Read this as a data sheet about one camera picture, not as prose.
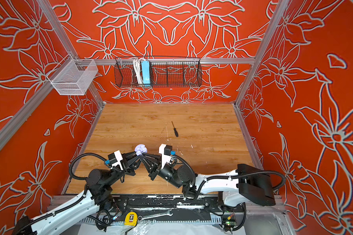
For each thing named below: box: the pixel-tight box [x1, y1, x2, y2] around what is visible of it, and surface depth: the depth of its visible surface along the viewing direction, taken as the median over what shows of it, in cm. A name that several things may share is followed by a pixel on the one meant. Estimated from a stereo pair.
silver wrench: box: [137, 209, 174, 221], surface depth 71 cm
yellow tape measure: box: [123, 211, 138, 227], surface depth 70 cm
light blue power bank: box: [141, 60, 151, 85], surface depth 92 cm
